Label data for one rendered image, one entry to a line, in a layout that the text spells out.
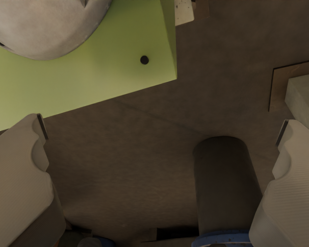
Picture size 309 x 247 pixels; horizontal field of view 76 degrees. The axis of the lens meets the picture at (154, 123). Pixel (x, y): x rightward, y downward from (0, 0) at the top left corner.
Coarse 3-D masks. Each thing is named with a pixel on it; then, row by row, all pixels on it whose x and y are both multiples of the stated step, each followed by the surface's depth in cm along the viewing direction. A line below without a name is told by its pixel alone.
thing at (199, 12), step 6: (192, 0) 48; (198, 0) 48; (204, 0) 48; (192, 6) 48; (198, 6) 49; (204, 6) 49; (198, 12) 50; (204, 12) 50; (198, 18) 51; (204, 18) 51
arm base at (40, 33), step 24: (0, 0) 16; (24, 0) 16; (48, 0) 17; (72, 0) 18; (96, 0) 19; (0, 24) 18; (24, 24) 18; (48, 24) 18; (72, 24) 19; (96, 24) 21; (24, 48) 21; (48, 48) 21; (72, 48) 22
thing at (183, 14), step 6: (174, 0) 39; (180, 0) 39; (186, 0) 39; (180, 6) 40; (186, 6) 40; (180, 12) 41; (186, 12) 41; (192, 12) 41; (180, 18) 42; (186, 18) 41; (192, 18) 41; (180, 24) 42
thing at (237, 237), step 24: (216, 144) 85; (240, 144) 85; (216, 168) 78; (240, 168) 76; (216, 192) 72; (240, 192) 69; (216, 216) 67; (240, 216) 64; (216, 240) 60; (240, 240) 57
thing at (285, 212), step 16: (288, 128) 9; (304, 128) 9; (288, 144) 8; (304, 144) 8; (288, 160) 8; (304, 160) 7; (288, 176) 7; (304, 176) 7; (272, 192) 6; (288, 192) 6; (304, 192) 6; (272, 208) 6; (288, 208) 6; (304, 208) 6; (256, 224) 6; (272, 224) 5; (288, 224) 5; (304, 224) 5; (256, 240) 6; (272, 240) 5; (288, 240) 5; (304, 240) 5
